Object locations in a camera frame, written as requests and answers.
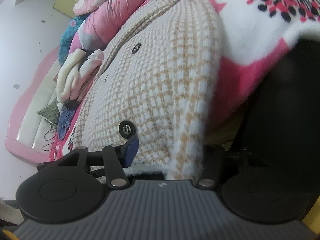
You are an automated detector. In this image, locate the beige white houndstooth cardigan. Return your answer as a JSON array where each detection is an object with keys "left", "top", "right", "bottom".
[{"left": 73, "top": 0, "right": 221, "bottom": 180}]

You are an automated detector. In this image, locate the blue crumpled cloth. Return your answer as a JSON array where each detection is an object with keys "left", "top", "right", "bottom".
[{"left": 58, "top": 0, "right": 106, "bottom": 67}]

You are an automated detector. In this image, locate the black charging cable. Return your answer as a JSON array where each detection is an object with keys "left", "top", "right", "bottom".
[{"left": 42, "top": 127, "right": 60, "bottom": 152}]

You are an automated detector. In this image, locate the green patterned pillow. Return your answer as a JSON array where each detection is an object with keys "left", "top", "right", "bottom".
[{"left": 37, "top": 99, "right": 60, "bottom": 125}]

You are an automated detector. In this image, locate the blue denim garment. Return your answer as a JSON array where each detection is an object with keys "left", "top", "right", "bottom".
[{"left": 57, "top": 108, "right": 76, "bottom": 141}]

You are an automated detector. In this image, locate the white fleece blanket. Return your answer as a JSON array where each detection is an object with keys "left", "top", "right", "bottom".
[{"left": 56, "top": 49, "right": 86, "bottom": 103}]

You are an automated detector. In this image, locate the pink bed headboard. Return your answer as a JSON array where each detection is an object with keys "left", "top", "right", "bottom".
[{"left": 4, "top": 48, "right": 60, "bottom": 164}]

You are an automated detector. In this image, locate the white shirt under blanket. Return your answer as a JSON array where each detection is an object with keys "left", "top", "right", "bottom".
[{"left": 70, "top": 49, "right": 104, "bottom": 100}]

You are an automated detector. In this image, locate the pink floral bed sheet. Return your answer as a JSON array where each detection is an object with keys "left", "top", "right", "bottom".
[{"left": 77, "top": 0, "right": 319, "bottom": 125}]

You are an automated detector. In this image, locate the pink grey floral duvet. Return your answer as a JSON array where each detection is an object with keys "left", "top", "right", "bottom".
[{"left": 69, "top": 0, "right": 146, "bottom": 53}]

